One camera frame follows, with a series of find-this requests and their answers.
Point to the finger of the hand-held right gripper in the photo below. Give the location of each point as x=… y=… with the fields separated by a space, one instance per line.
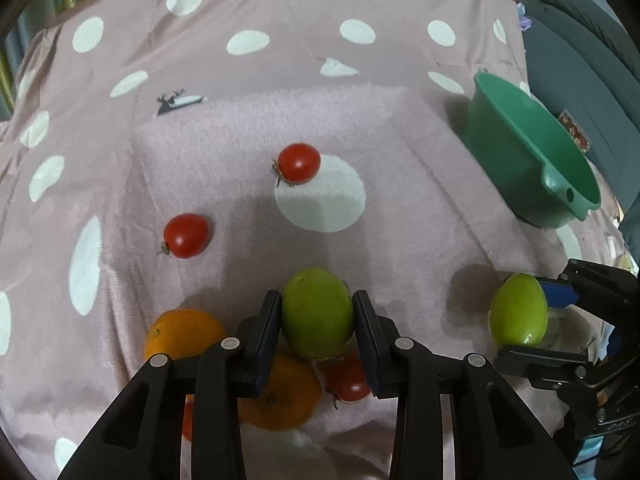
x=557 y=294
x=540 y=360

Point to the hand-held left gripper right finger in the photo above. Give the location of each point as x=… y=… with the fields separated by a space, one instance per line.
x=367 y=345

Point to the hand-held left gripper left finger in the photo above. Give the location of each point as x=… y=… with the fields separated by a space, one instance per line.
x=267 y=345

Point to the green jujube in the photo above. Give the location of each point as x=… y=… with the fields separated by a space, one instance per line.
x=316 y=310
x=517 y=310

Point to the orange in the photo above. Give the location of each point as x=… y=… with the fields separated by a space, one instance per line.
x=182 y=332
x=290 y=395

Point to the green plastic basin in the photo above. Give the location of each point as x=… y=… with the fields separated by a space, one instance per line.
x=505 y=140

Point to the colourful printed sheet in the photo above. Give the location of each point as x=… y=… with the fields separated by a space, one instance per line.
x=625 y=260

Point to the pink polka dot blanket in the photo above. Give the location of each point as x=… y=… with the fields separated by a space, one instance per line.
x=400 y=135

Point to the grey sofa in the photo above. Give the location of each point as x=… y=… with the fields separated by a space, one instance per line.
x=575 y=45

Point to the purple cloth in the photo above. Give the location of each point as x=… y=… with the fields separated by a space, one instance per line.
x=523 y=20

